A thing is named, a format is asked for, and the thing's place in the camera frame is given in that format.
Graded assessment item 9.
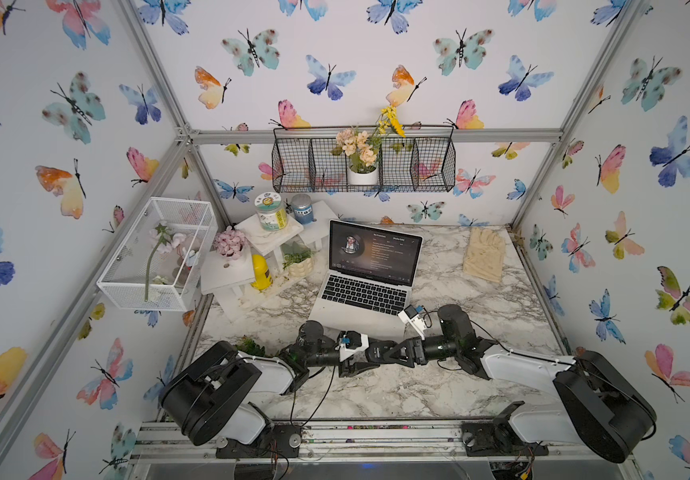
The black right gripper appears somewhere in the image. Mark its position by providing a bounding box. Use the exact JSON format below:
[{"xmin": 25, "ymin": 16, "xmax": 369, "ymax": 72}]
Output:
[{"xmin": 382, "ymin": 335, "xmax": 458, "ymax": 370}]

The green plant near left arm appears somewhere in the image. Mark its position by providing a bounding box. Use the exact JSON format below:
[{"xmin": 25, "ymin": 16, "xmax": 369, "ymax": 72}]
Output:
[{"xmin": 235, "ymin": 336, "xmax": 266, "ymax": 357}]

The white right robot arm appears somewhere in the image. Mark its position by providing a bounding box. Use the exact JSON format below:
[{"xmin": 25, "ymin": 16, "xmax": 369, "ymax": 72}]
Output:
[{"xmin": 365, "ymin": 304, "xmax": 657, "ymax": 464}]

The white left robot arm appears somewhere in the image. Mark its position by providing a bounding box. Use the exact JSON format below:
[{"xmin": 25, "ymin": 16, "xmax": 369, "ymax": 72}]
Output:
[{"xmin": 158, "ymin": 321, "xmax": 380, "ymax": 446}]

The silver open laptop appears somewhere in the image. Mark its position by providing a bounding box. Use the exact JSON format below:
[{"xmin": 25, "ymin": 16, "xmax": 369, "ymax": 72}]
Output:
[{"xmin": 309, "ymin": 220, "xmax": 423, "ymax": 341}]

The yellow rubber duck toy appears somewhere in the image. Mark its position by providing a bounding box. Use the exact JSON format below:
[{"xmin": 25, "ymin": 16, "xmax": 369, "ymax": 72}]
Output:
[{"xmin": 251, "ymin": 254, "xmax": 273, "ymax": 291}]

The small succulent in pot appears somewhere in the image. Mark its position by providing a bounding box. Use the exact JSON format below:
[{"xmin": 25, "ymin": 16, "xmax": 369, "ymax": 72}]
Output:
[{"xmin": 281, "ymin": 242, "xmax": 315, "ymax": 278}]

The white stepped display stand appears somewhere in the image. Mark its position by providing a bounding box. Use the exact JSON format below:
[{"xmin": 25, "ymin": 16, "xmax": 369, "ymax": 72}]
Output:
[{"xmin": 201, "ymin": 201, "xmax": 337, "ymax": 320}]

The pink flower bouquet pot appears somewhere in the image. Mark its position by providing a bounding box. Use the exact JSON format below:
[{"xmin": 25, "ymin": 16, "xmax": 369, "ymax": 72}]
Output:
[{"xmin": 212, "ymin": 226, "xmax": 247, "ymax": 261}]

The green lidded jar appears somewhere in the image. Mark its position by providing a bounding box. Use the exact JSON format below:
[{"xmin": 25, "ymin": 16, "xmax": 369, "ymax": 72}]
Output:
[{"xmin": 254, "ymin": 191, "xmax": 288, "ymax": 231}]

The small blue jar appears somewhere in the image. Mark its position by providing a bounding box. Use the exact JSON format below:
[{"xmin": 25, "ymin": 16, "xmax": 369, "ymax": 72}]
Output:
[{"xmin": 291, "ymin": 194, "xmax": 316, "ymax": 225}]

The pink artificial flower stem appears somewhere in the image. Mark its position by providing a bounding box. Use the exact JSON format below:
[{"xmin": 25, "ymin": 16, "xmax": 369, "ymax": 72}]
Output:
[{"xmin": 144, "ymin": 220, "xmax": 186, "ymax": 302}]

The white pot with flowers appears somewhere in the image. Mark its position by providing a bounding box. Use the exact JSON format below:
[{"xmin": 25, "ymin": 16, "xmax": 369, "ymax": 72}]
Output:
[{"xmin": 331, "ymin": 105, "xmax": 405, "ymax": 186}]

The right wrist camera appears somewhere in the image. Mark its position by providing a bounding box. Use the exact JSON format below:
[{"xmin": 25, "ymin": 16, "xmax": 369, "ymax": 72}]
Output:
[{"xmin": 397, "ymin": 305, "xmax": 430, "ymax": 340}]

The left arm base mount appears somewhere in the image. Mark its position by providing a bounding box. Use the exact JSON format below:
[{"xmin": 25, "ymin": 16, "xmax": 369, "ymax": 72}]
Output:
[{"xmin": 215, "ymin": 402, "xmax": 303, "ymax": 459}]

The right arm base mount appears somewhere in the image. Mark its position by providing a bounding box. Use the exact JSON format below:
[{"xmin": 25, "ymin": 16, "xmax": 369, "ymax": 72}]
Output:
[{"xmin": 460, "ymin": 401, "xmax": 549, "ymax": 458}]

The aluminium front rail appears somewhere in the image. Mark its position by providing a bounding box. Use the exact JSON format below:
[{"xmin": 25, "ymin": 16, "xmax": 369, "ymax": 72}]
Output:
[{"xmin": 128, "ymin": 418, "xmax": 637, "ymax": 464}]

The white wire cage box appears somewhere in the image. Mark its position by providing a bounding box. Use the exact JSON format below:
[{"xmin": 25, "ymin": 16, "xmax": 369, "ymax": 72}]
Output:
[{"xmin": 97, "ymin": 197, "xmax": 218, "ymax": 312}]

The black wire wall basket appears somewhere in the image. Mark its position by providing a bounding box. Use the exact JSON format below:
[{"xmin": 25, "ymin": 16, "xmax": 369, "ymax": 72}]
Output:
[{"xmin": 270, "ymin": 123, "xmax": 457, "ymax": 194}]

